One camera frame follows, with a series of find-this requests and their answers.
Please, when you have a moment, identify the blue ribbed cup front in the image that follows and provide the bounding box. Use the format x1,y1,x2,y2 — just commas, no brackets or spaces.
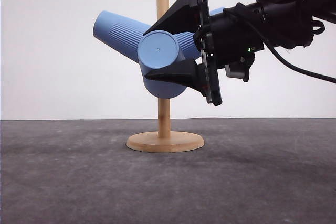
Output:
138,30,187,99

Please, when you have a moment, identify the black cable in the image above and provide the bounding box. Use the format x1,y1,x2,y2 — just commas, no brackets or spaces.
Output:
260,34,336,84

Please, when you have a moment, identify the blue ribbed cup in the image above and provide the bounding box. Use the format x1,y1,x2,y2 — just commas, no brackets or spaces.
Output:
93,10,150,63
175,7,225,60
138,30,187,99

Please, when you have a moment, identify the wooden cup tree stand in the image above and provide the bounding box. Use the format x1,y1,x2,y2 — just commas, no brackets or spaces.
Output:
127,0,205,153

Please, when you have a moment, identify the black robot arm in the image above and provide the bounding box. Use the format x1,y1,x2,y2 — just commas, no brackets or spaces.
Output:
143,0,336,107

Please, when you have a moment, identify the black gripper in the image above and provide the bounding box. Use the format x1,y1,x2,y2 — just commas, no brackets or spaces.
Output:
143,0,265,106

